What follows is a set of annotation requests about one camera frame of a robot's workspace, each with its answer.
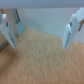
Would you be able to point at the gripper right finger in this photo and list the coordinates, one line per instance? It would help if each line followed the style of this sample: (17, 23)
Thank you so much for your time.
(70, 33)

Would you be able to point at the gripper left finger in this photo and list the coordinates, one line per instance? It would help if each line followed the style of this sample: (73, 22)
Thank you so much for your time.
(9, 31)

